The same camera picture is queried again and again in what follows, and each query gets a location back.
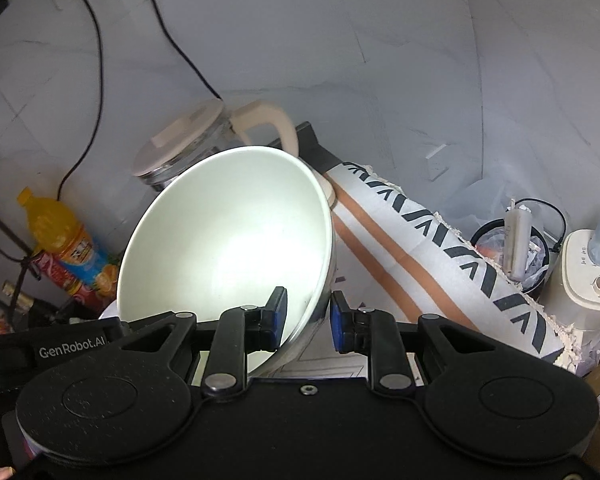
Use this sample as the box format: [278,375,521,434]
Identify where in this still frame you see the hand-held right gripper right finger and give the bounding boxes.
[330,290,506,394]

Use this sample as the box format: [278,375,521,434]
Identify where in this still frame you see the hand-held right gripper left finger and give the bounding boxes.
[107,286,289,397]

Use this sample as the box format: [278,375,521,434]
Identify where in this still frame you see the white bowl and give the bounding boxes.
[116,146,336,378]

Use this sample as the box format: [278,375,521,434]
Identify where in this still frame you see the dark bottle with gold foil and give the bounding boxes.
[0,280,83,323]

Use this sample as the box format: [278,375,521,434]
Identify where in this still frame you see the red snack packet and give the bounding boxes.
[30,250,100,307]

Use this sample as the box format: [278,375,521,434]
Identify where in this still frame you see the patterned table cloth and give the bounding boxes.
[275,161,581,381]

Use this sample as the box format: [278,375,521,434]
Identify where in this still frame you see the black metal rack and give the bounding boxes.
[0,195,48,322]

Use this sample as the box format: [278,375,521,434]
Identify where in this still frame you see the orange juice bottle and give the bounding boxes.
[17,186,121,306]

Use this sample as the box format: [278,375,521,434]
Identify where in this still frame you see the black trash bin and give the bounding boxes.
[470,217,557,297]

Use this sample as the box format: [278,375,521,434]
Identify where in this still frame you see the white countertop appliance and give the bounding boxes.
[539,229,600,335]

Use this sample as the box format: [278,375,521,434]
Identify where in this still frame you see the black cable with plug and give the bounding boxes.
[56,0,104,202]

